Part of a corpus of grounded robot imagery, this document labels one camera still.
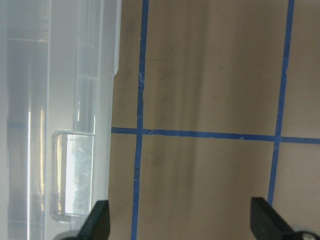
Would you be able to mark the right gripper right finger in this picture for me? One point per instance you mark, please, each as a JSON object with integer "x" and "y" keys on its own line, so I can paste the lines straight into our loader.
{"x": 266, "y": 223}

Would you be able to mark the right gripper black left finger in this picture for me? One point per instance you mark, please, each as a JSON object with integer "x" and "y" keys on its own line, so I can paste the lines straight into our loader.
{"x": 98, "y": 224}

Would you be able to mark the clear plastic box lid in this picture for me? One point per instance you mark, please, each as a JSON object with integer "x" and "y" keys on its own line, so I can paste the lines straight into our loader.
{"x": 58, "y": 61}

